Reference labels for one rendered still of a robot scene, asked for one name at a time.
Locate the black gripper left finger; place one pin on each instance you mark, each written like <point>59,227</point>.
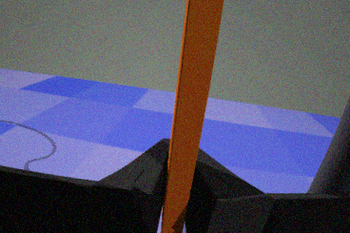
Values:
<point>129,200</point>

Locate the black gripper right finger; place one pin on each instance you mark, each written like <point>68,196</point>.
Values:
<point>221,202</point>

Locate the orange bar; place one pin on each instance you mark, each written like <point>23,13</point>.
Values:
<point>201,27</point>

